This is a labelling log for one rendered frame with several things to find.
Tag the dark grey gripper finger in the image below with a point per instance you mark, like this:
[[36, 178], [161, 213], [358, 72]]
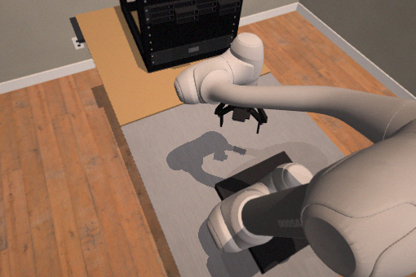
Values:
[[259, 116], [220, 112]]

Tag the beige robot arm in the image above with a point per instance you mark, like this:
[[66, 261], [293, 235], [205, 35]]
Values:
[[359, 217]]

